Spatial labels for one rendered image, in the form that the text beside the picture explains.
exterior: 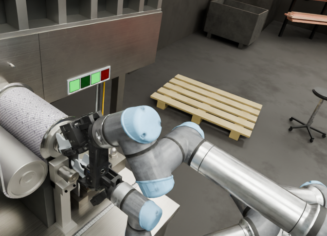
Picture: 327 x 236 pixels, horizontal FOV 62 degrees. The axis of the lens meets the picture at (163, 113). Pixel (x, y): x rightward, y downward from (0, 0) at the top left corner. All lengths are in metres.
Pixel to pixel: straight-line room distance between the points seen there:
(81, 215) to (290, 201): 0.74
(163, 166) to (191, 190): 1.90
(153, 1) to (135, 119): 1.11
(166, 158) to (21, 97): 0.53
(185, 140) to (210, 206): 1.80
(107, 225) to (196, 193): 1.47
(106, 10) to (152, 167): 0.94
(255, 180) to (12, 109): 0.71
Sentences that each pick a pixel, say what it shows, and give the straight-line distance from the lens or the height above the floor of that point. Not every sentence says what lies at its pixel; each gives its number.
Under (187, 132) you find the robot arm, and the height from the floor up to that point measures 1.41.
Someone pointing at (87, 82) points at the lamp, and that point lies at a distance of 1.30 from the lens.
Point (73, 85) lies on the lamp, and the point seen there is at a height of 1.19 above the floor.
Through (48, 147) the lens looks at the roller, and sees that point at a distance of 0.83.
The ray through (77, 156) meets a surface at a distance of 0.97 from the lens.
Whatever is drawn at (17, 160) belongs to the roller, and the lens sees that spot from 0.83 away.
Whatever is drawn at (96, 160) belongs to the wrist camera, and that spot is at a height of 1.32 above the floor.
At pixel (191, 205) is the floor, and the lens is 2.36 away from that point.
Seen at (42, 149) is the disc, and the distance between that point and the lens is 0.83.
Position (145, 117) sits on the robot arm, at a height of 1.50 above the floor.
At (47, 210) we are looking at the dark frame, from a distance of 1.02.
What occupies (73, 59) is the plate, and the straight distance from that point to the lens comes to 1.21.
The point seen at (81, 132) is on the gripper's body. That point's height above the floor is 1.37.
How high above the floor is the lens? 1.80
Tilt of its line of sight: 33 degrees down
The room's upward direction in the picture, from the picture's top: 11 degrees clockwise
